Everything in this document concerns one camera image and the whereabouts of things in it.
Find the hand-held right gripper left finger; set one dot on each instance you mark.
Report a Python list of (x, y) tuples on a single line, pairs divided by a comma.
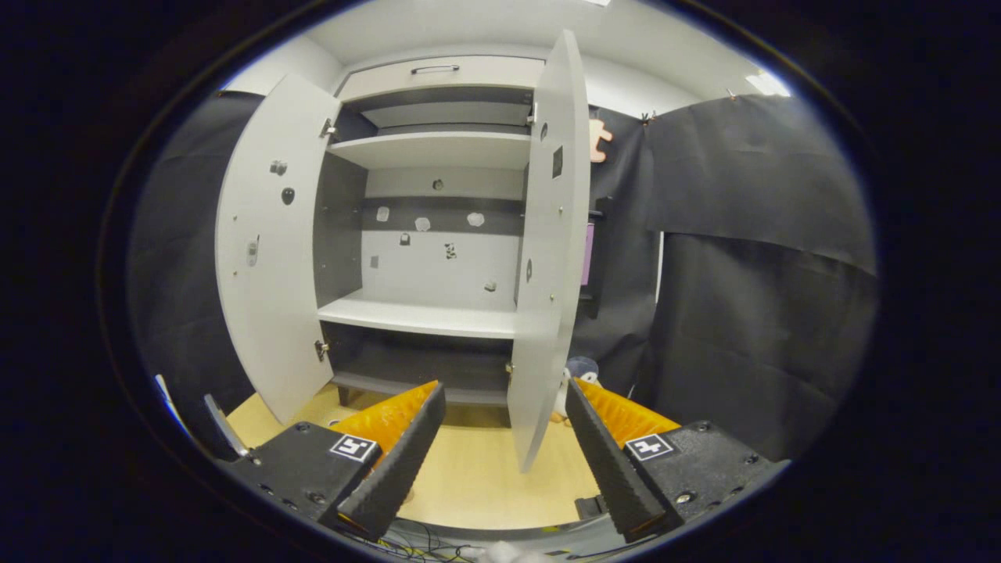
[(399, 469)]

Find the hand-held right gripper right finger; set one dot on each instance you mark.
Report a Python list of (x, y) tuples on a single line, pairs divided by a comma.
[(610, 469)]

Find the white cabinet door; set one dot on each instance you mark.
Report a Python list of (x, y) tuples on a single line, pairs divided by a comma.
[(270, 297), (551, 274)]

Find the white cabinet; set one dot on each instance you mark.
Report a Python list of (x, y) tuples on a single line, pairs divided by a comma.
[(422, 317)]

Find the white cabinet drawer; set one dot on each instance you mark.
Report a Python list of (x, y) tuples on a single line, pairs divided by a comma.
[(438, 77)]

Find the penguin plush toy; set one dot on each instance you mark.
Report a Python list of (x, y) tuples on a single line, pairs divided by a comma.
[(583, 367)]

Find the white fluffy object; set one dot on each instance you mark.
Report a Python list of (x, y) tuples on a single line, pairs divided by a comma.
[(508, 554)]

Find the black backdrop cloth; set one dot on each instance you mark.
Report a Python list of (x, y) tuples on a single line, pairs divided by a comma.
[(743, 352), (180, 313)]

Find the white curved bar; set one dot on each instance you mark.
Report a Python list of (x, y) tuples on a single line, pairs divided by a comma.
[(223, 426)]

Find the purple box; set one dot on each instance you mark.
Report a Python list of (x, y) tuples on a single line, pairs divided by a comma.
[(588, 254)]

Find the long ceiling light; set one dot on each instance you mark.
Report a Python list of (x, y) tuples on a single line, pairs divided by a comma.
[(768, 84)]

